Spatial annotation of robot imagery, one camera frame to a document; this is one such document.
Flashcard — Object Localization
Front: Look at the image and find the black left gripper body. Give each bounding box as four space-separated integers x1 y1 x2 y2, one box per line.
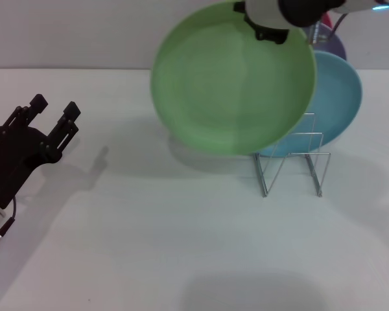
0 124 64 208

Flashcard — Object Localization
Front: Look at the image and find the green round plate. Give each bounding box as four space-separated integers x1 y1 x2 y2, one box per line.
150 1 318 156

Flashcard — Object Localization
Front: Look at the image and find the purple round plate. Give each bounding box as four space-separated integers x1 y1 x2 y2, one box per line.
303 22 348 62

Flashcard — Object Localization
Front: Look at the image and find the teal round plate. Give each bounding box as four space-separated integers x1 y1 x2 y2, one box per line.
259 50 363 156

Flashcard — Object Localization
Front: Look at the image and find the right arm cable with connector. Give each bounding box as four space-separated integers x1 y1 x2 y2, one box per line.
306 12 344 45

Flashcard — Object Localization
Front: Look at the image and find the silver wire plate rack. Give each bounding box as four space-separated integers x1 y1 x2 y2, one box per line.
254 112 331 198

